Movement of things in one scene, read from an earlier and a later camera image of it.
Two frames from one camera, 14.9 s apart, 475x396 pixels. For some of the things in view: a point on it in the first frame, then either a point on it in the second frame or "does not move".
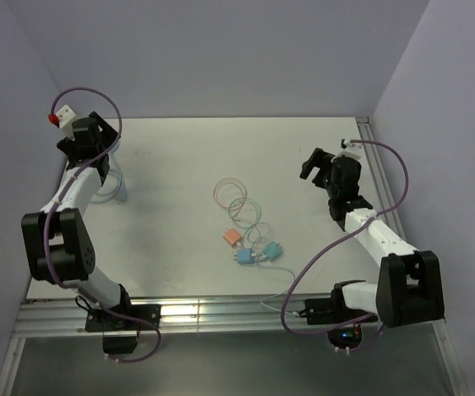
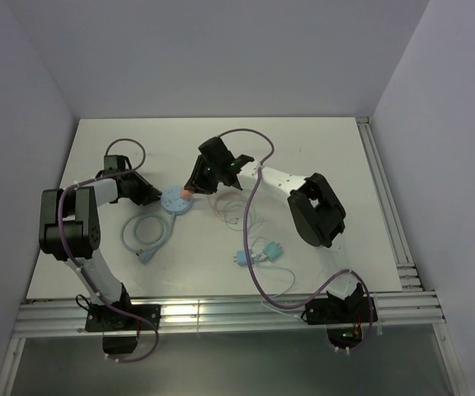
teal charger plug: (273, 250) does not move
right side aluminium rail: (367, 134) does not move
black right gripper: (317, 160) to (197, 181)
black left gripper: (69, 147) to (148, 193)
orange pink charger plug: (232, 237) to (185, 194)
